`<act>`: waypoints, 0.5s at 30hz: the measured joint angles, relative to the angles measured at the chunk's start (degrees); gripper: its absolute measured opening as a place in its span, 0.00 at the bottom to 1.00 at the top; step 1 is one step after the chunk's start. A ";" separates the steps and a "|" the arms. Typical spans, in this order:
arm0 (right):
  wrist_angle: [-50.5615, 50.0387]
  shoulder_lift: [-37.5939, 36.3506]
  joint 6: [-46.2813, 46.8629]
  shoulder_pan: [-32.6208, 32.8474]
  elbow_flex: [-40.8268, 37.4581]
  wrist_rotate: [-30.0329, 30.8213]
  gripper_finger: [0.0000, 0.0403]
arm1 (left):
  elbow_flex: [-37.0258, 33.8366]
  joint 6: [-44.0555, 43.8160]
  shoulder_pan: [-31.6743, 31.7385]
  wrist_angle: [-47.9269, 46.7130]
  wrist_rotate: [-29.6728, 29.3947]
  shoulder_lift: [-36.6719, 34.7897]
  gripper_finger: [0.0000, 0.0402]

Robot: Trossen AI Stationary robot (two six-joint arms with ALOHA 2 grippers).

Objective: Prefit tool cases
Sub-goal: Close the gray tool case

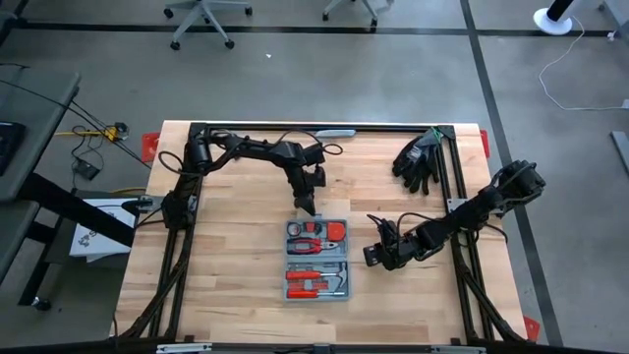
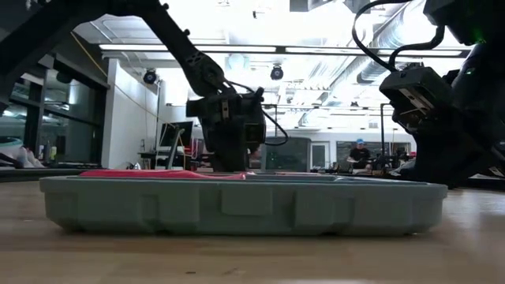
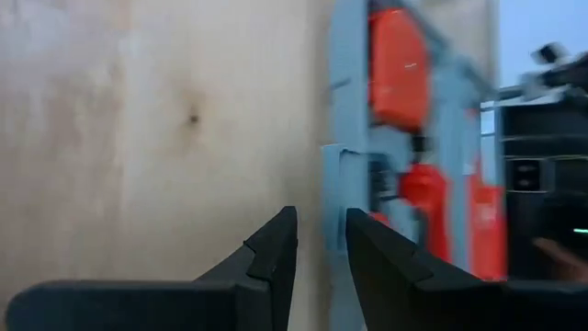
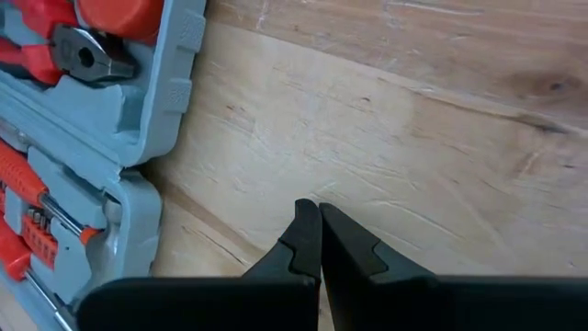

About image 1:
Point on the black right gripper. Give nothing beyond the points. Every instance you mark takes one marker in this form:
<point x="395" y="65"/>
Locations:
<point x="398" y="252"/>

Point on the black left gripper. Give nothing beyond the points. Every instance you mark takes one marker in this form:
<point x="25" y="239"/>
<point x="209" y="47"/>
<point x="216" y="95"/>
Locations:
<point x="301" y="177"/>

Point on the red plastic box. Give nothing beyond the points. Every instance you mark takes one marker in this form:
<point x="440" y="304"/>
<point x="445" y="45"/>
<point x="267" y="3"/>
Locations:
<point x="337" y="230"/>

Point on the grey plastic tool case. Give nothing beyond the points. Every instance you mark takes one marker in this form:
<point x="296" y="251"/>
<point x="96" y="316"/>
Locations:
<point x="317" y="295"/>

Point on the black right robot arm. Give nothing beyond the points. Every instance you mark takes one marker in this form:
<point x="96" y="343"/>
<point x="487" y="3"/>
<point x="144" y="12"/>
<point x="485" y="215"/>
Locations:
<point x="467" y="211"/>

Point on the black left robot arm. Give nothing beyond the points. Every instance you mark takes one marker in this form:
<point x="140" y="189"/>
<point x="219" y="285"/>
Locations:
<point x="255" y="150"/>

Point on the grey utility knife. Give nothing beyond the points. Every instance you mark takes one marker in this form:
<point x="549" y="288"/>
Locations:
<point x="339" y="133"/>

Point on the black work gloves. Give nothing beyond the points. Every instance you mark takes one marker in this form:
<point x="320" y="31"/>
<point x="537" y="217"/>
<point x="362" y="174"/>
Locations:
<point x="417" y="159"/>

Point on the red corner clamp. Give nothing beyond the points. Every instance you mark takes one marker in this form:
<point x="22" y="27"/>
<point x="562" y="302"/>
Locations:
<point x="485" y="142"/>
<point x="150" y="145"/>
<point x="531" y="328"/>

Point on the grey office chair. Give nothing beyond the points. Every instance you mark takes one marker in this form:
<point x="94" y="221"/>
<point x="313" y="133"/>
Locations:
<point x="366" y="10"/>

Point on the white printed box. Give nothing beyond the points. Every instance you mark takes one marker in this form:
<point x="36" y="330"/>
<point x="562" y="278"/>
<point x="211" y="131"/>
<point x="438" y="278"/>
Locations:
<point x="93" y="241"/>

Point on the office chair base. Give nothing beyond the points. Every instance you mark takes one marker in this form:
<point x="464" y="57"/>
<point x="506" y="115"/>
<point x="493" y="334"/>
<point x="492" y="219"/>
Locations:
<point x="201" y="10"/>

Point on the black power adapter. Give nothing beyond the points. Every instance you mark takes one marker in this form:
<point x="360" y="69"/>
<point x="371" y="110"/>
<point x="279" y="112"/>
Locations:
<point x="87" y="170"/>

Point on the grey floor plate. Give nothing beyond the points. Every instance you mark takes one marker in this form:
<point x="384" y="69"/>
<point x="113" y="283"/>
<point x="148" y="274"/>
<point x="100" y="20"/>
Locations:
<point x="621" y="147"/>

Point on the white round floor stand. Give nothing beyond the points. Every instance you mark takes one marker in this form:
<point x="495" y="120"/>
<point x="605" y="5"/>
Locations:
<point x="553" y="25"/>

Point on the large grey side table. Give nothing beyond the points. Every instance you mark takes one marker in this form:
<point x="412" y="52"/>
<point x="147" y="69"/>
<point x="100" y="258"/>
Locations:
<point x="39" y="98"/>

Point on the small grey side table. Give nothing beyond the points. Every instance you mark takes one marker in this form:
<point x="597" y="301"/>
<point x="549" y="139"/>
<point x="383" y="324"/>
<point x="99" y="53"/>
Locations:
<point x="12" y="231"/>

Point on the black keyboard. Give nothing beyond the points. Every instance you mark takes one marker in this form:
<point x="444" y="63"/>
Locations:
<point x="10" y="145"/>

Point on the grey furniture corner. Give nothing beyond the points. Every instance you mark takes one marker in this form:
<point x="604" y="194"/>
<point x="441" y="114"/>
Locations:
<point x="620" y="12"/>

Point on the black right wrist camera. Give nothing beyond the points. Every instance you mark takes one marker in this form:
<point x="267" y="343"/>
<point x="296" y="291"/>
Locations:
<point x="372" y="255"/>

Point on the black metal rig frame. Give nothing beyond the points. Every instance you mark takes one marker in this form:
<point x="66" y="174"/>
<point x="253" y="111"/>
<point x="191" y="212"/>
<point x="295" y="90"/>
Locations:
<point x="393" y="127"/>

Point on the silver frame bracket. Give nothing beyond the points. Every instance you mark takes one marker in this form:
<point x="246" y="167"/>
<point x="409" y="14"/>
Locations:
<point x="184" y="348"/>
<point x="459" y="350"/>

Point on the silver arm base bracket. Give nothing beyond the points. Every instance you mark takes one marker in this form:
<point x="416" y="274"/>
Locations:
<point x="150" y="202"/>

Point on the black desk leg frame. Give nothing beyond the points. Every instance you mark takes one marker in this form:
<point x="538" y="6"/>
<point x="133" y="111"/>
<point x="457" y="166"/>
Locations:
<point x="74" y="209"/>

